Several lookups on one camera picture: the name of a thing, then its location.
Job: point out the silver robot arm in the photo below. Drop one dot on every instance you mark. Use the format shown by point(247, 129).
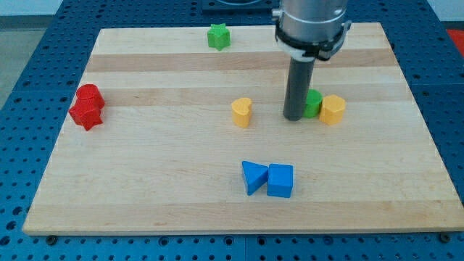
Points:
point(311, 29)

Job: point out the yellow hexagon block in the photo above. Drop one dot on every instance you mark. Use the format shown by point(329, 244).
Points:
point(332, 109)

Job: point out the wooden board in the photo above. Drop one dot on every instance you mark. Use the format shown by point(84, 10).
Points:
point(167, 157)

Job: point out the blue cube block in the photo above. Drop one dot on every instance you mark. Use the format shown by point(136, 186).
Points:
point(280, 180)

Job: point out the green cylinder block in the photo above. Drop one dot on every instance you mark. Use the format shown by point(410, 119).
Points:
point(313, 103)

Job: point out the red star block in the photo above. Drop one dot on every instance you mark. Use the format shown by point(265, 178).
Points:
point(87, 113)

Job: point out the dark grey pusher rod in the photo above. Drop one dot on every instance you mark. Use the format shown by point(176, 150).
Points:
point(297, 88)

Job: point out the red cylinder block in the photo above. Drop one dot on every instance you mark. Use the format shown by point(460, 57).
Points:
point(90, 93)

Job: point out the yellow heart block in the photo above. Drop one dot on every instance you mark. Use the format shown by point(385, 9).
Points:
point(241, 111)

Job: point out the blue triangle block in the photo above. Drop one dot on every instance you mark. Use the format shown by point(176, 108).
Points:
point(254, 175)

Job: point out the green star block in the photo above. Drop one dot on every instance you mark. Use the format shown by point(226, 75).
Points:
point(218, 36)

